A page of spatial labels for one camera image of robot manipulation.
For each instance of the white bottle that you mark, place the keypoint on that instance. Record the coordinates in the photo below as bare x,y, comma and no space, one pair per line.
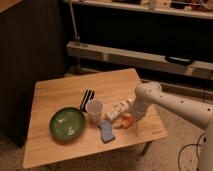
118,109

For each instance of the blue sponge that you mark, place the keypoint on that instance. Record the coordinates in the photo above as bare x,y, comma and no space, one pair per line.
106,131

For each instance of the metal pole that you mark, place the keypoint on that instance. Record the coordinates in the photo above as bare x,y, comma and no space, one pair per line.
76,35

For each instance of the white metal rail beam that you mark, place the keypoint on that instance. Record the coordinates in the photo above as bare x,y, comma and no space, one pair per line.
197,69

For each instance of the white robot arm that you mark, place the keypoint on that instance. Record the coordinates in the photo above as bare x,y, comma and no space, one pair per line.
198,113

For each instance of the black white striped cloth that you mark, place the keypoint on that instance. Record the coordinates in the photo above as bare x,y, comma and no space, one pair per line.
89,95

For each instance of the black handle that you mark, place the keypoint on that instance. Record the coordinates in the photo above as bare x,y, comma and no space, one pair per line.
180,61

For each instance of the upper shelf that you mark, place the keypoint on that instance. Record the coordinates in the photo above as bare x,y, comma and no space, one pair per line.
144,8

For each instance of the green ceramic bowl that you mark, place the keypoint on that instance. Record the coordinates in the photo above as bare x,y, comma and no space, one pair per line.
67,123

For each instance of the white ceramic cup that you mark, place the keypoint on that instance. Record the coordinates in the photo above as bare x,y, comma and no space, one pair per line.
94,108

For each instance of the orange pepper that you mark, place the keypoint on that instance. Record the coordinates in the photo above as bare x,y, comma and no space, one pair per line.
125,122

